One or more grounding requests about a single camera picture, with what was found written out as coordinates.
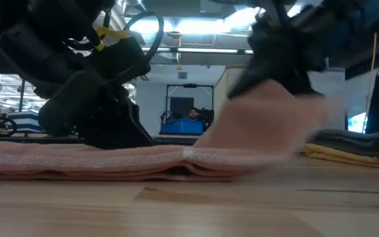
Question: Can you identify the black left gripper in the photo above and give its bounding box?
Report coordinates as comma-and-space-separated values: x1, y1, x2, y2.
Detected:
0, 22, 155, 149

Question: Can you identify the ceiling light strip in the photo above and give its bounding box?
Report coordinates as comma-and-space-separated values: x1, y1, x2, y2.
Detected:
139, 46, 255, 55

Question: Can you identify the black monitor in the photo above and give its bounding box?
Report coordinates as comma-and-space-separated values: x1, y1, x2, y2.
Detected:
169, 96, 195, 120

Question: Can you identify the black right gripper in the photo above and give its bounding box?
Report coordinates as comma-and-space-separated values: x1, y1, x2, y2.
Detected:
227, 11, 329, 99

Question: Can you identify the beige fabric storage box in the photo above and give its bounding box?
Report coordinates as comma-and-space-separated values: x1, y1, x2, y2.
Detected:
213, 66, 347, 131

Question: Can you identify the person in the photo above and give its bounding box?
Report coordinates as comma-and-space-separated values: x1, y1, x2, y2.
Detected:
188, 107, 201, 121

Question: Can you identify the blue and white bin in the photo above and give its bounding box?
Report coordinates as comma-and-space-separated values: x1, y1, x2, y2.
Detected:
7, 111, 43, 133

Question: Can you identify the yellow towel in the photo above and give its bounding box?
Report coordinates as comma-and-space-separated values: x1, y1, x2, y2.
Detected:
304, 143, 379, 171

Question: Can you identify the black background rig frame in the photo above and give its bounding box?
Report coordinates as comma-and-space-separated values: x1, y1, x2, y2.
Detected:
17, 78, 26, 113
164, 83, 215, 133

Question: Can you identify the blue plastic crate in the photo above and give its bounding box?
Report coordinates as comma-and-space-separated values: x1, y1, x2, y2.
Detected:
160, 118, 207, 136

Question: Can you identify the pink towel with white label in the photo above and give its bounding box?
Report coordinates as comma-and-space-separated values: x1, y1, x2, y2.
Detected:
0, 80, 345, 182

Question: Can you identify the wooden background table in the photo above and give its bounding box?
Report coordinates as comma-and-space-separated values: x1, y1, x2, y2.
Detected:
153, 133, 207, 140

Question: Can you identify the yellow cable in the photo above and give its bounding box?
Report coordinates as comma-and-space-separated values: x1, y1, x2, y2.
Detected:
361, 32, 378, 133

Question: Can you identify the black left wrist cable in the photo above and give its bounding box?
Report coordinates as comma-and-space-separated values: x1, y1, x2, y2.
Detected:
122, 11, 165, 64

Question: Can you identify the dark grey towel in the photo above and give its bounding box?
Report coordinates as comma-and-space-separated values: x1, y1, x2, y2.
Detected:
307, 123, 379, 165

